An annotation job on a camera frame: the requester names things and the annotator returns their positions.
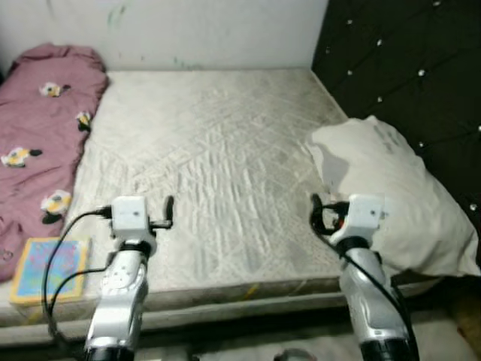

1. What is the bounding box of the white pillow with tree print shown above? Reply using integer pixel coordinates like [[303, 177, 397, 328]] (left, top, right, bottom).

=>
[[307, 115, 481, 278]]

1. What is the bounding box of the colourful children's book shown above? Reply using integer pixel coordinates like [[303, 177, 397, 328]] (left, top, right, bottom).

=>
[[9, 237, 92, 305]]

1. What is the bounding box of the pink cartoon print quilt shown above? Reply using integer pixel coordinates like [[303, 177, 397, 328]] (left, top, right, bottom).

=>
[[0, 43, 110, 283]]

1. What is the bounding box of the white quilted mattress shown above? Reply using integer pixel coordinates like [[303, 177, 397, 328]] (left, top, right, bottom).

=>
[[0, 69, 452, 324]]

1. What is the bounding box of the robot right leg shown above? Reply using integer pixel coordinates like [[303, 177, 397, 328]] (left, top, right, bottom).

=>
[[274, 347, 320, 361]]

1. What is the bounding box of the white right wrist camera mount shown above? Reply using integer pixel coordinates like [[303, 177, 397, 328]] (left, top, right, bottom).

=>
[[331, 194, 388, 245]]

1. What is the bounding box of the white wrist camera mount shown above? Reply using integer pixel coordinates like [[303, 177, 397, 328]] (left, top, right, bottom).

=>
[[110, 196, 155, 243], [331, 194, 388, 245]]

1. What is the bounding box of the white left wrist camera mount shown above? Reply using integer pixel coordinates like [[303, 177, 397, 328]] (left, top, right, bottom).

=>
[[110, 196, 155, 243]]

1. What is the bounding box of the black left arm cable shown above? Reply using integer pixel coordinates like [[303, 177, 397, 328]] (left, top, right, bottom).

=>
[[41, 207, 113, 354]]

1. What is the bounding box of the dark bed frame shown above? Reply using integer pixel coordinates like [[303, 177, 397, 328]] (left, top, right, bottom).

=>
[[0, 282, 452, 347]]

